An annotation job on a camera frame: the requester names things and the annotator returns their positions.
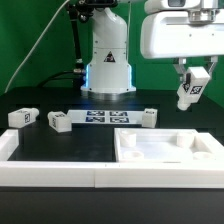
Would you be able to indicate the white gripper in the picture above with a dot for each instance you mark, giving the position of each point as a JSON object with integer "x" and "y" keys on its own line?
{"x": 172, "y": 35}

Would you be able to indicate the white square tabletop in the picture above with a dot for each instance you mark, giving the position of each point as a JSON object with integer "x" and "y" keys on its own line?
{"x": 165, "y": 146}

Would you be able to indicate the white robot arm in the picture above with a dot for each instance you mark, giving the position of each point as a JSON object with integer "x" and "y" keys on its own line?
{"x": 109, "y": 75}

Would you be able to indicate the white U-shaped fence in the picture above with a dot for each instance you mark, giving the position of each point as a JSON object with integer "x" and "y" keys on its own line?
{"x": 104, "y": 175}

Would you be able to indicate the white marker tag sheet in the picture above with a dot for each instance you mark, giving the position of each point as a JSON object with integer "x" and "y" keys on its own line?
{"x": 105, "y": 116}

